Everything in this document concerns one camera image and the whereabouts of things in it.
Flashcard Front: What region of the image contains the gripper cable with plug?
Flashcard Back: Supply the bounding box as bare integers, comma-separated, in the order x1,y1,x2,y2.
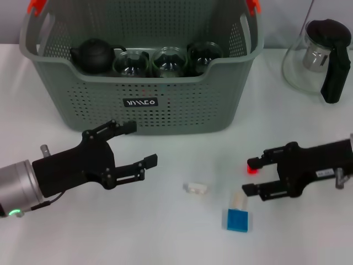
334,168,350,190
16,144,64,219

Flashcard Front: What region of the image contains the left gripper cable with plug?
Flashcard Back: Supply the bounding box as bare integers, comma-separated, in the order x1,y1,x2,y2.
16,144,64,219

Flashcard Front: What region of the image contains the grey perforated plastic storage bin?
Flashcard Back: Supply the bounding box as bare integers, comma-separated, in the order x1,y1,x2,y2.
19,0,265,136

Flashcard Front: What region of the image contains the glass teacup with black sleeve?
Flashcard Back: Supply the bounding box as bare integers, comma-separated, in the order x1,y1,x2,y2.
151,46,189,78
187,41,223,77
112,51,151,78

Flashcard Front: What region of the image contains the black clay teapot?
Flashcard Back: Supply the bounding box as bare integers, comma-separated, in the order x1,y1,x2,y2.
69,38,127,75

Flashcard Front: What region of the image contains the glass pitcher with black handle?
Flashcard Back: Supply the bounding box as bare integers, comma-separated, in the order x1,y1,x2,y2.
281,18,352,104

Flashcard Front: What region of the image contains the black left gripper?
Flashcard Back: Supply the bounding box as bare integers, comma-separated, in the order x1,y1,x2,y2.
32,119,158,198

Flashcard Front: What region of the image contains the translucent white toy brick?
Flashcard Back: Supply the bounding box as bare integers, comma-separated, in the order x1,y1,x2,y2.
231,192,249,212

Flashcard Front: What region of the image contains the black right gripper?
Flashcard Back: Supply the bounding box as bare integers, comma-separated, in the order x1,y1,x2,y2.
242,137,353,202

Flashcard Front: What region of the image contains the blue square toy brick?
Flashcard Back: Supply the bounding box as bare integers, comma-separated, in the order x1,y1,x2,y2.
226,209,249,233

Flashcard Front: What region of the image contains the right gripper cable with plug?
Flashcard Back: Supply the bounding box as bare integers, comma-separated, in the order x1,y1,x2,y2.
334,168,350,190

